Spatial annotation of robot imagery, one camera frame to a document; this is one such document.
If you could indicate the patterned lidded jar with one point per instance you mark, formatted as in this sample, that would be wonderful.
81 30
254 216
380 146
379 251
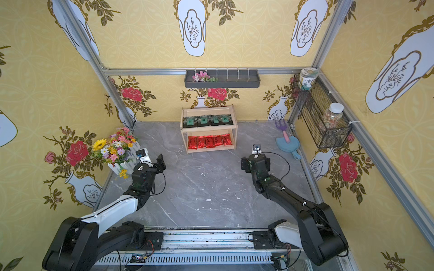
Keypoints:
307 78

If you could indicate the small circuit board left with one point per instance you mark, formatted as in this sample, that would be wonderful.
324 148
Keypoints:
138 258

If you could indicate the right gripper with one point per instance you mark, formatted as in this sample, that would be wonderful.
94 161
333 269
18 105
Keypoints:
250 163

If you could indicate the wooden two-tier shelf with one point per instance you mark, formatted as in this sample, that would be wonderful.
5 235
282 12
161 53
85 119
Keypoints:
231 129

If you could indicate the glass jar of sprinkles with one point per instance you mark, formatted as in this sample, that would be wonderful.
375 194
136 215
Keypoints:
331 117

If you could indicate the grey wall tray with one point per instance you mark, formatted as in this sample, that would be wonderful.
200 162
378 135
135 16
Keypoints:
226 78

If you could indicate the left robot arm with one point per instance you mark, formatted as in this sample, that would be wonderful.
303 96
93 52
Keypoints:
81 242

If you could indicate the pink flowers in tray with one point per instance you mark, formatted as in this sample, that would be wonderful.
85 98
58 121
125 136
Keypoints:
203 77

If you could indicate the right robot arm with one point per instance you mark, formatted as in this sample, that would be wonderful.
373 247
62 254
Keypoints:
320 233

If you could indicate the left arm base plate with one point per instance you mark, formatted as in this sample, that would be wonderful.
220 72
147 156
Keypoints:
150 241

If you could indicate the small connector right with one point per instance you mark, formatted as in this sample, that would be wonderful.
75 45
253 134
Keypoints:
280 263

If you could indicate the black wire wall basket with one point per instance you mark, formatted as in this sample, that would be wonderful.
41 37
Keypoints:
311 106

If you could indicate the flower bouquet in white planter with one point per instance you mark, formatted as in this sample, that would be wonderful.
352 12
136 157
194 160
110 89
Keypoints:
118 151

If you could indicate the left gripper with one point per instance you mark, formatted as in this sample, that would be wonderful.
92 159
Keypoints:
155 166

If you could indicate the red tea bag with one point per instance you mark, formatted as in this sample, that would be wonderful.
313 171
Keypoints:
201 142
209 140
192 143
218 140
227 141

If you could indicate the purple pink toy rake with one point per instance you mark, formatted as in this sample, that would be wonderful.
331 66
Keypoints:
282 126

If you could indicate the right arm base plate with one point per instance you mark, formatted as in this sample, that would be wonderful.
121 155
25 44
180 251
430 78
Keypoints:
267 240

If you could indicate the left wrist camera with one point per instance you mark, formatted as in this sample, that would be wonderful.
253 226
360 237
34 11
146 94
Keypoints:
143 157

